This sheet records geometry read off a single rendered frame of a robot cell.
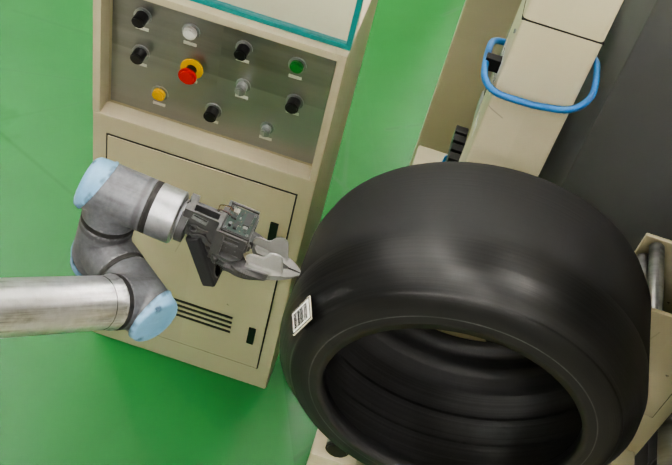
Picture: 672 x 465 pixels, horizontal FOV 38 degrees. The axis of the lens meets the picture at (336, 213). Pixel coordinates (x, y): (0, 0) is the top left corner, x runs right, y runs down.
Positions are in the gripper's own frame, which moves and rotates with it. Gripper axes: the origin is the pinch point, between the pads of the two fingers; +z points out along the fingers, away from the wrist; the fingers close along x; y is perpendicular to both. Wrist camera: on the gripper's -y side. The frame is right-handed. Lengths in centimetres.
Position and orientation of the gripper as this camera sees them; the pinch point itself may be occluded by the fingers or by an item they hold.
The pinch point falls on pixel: (291, 273)
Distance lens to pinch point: 160.4
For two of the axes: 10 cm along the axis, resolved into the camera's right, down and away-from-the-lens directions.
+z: 9.2, 3.9, 0.5
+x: 2.5, -6.8, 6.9
